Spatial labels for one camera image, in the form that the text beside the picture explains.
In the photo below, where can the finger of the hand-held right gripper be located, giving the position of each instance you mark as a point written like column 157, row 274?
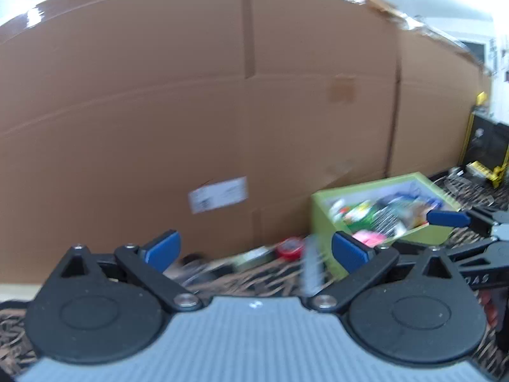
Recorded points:
column 449, row 218
column 461, row 252

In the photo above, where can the red tape roll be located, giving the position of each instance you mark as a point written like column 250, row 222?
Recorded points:
column 290, row 248

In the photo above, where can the white and pink cloth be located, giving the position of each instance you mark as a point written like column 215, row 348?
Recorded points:
column 368, row 237

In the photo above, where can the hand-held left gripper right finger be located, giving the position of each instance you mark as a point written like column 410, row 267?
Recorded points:
column 349, row 252

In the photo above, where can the black patterned mat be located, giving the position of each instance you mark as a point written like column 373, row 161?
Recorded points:
column 254, row 282

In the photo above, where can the large brown cardboard box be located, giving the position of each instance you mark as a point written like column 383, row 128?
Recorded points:
column 437, row 107
column 139, row 107

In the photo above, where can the black printed packet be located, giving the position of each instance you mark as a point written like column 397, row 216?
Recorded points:
column 387, row 218

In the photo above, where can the green cardboard box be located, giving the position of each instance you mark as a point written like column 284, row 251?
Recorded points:
column 322, row 219

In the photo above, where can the white shipping label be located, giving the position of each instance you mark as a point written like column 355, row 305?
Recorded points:
column 218, row 195

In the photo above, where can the green and white packet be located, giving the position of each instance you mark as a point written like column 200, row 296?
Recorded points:
column 358, row 213

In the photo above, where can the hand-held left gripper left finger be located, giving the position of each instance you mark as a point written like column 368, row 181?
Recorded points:
column 164, row 248

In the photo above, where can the black and yellow case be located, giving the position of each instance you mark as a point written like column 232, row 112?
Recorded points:
column 489, row 143

